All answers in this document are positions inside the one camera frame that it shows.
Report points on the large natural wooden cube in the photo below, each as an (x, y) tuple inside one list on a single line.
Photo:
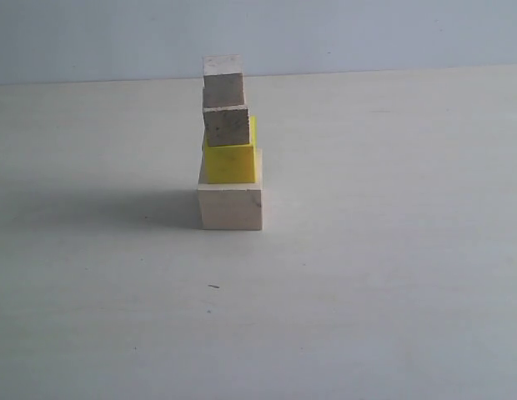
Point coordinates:
[(231, 206)]

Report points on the yellow painted wooden cube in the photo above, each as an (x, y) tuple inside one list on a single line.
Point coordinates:
[(232, 163)]

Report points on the medium natural wooden cube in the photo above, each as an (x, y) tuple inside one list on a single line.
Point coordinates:
[(225, 125)]

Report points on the small natural wooden cube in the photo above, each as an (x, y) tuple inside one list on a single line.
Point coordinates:
[(223, 81)]

